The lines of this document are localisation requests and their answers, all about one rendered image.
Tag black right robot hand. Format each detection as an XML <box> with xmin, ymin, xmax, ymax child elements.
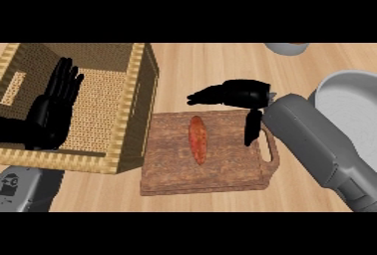
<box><xmin>186</xmin><ymin>79</ymin><xmax>272</xmax><ymax>147</ymax></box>

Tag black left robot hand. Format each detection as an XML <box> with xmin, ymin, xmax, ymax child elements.
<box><xmin>0</xmin><ymin>57</ymin><xmax>86</xmax><ymax>151</ymax></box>

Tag orange sweet potato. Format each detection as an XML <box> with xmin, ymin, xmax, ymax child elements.
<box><xmin>188</xmin><ymin>115</ymin><xmax>208</xmax><ymax>166</ymax></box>

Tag brown wooden cutting board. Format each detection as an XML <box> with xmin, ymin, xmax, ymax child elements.
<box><xmin>139</xmin><ymin>109</ymin><xmax>281</xmax><ymax>197</ymax></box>

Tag grey metal pot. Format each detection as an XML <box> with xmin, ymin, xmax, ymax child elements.
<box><xmin>308</xmin><ymin>69</ymin><xmax>377</xmax><ymax>173</ymax></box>

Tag square wicker basket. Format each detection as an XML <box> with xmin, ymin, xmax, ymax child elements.
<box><xmin>0</xmin><ymin>43</ymin><xmax>161</xmax><ymax>175</ymax></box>

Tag grey round bowl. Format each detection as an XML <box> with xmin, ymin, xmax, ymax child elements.
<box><xmin>263</xmin><ymin>43</ymin><xmax>310</xmax><ymax>57</ymax></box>

